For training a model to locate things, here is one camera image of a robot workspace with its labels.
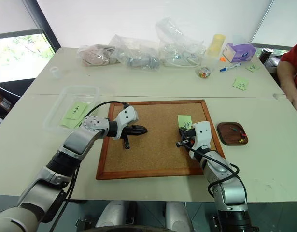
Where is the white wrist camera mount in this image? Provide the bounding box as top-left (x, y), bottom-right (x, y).
top-left (111, 105), bottom-right (139, 141)
top-left (190, 121), bottom-right (213, 156)

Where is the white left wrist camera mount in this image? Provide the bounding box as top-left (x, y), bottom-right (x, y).
top-left (111, 105), bottom-right (139, 141)

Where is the wood-framed cork board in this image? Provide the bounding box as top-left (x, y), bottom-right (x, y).
top-left (96, 99), bottom-right (226, 181)

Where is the blue whiteboard marker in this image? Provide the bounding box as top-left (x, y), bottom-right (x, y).
top-left (219, 62), bottom-right (242, 73)

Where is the green sticky note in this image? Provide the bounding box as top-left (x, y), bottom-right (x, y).
top-left (64, 101), bottom-right (89, 120)
top-left (232, 76), bottom-right (250, 92)
top-left (59, 117), bottom-right (84, 129)
top-left (177, 115), bottom-right (193, 129)
top-left (244, 63), bottom-right (261, 73)

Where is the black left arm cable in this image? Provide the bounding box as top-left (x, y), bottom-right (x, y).
top-left (48, 101), bottom-right (129, 232)

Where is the clear cup of coloured pushpins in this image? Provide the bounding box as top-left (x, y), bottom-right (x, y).
top-left (195, 57), bottom-right (218, 79)

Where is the purple tissue box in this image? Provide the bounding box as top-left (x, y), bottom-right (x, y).
top-left (222, 36), bottom-right (257, 64)

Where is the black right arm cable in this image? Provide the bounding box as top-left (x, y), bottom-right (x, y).
top-left (188, 145), bottom-right (248, 202)

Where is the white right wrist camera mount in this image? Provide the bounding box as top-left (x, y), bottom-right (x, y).
top-left (190, 121), bottom-right (213, 156)

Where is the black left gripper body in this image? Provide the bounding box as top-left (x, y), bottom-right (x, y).
top-left (120, 125), bottom-right (136, 150)

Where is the bystander bare hand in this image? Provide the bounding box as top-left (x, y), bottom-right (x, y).
top-left (289, 92), bottom-right (297, 119)

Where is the silver right robot leg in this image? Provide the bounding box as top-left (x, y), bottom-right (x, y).
top-left (165, 202), bottom-right (191, 229)

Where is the plastic bag with pink items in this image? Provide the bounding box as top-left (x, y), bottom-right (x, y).
top-left (77, 44), bottom-right (117, 67)

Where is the plastic bag with white cable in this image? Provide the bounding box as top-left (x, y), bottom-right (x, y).
top-left (155, 17), bottom-right (207, 69)

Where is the black bag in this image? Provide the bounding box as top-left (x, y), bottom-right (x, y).
top-left (265, 55), bottom-right (283, 84)

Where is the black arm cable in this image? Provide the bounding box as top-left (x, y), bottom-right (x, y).
top-left (188, 145), bottom-right (248, 202)
top-left (48, 101), bottom-right (129, 232)

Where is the black bottle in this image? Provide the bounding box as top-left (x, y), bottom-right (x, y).
top-left (259, 47), bottom-right (275, 65)

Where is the clear plastic box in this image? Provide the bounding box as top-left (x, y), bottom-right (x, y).
top-left (43, 86), bottom-right (100, 132)

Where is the black window frame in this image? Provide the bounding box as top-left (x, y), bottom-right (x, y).
top-left (21, 0), bottom-right (62, 54)

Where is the plastic bag with grey items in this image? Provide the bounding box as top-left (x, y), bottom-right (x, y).
top-left (109, 34), bottom-right (161, 72)

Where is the small clear plastic jar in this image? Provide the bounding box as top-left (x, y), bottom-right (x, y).
top-left (49, 66), bottom-right (61, 78)

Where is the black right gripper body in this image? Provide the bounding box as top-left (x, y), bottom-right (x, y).
top-left (176, 128), bottom-right (197, 148)

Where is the dark wooden tray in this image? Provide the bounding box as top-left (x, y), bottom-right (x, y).
top-left (216, 122), bottom-right (249, 146)

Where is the bystander red shirt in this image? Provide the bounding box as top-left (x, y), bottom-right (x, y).
top-left (280, 38), bottom-right (297, 78)

